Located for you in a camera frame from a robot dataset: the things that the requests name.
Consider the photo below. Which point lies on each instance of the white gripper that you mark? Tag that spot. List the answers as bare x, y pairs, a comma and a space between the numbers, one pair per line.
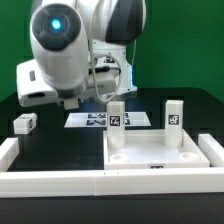
32, 90

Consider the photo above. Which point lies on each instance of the white square tabletop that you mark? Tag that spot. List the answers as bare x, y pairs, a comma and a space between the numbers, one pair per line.
145, 149

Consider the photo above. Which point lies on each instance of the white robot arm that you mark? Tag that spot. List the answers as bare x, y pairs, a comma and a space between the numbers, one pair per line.
64, 68

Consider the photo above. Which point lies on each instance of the white sheet with fiducial tags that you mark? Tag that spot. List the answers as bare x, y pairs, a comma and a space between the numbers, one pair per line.
99, 119

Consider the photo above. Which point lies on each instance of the white U-shaped fence wall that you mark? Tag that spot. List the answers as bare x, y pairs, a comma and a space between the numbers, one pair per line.
102, 183

